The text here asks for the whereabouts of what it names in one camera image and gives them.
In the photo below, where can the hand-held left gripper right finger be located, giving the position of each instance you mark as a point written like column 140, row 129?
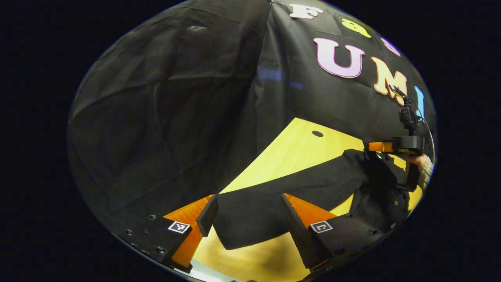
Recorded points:
column 299, row 231

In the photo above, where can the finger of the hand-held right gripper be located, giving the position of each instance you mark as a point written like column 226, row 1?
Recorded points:
column 379, row 147

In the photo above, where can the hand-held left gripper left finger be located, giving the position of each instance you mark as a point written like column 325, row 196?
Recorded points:
column 207, row 217

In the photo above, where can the black buttoned cardigan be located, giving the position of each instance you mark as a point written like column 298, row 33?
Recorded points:
column 282, row 199

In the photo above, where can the black round table grommet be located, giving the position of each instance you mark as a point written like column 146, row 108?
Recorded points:
column 317, row 133

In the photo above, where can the black backdrop cloth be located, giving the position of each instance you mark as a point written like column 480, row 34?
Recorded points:
column 164, row 117

